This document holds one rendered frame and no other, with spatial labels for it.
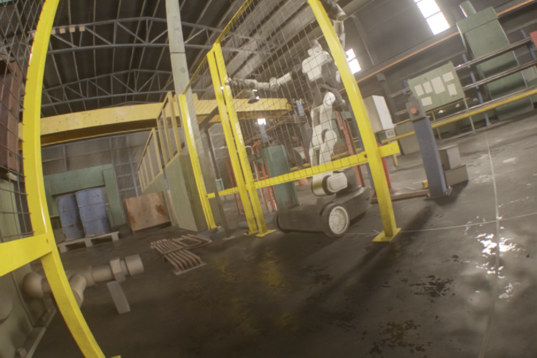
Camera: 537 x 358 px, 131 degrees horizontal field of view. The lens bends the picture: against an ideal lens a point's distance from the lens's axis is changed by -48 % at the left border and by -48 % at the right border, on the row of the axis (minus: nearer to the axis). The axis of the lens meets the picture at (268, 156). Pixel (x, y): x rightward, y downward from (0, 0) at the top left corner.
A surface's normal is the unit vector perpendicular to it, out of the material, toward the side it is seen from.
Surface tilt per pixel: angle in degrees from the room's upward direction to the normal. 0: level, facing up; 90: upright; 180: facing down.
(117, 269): 60
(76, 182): 90
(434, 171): 90
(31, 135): 90
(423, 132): 90
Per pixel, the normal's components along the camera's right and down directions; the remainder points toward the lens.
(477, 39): -0.78, 0.15
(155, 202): 0.61, -0.23
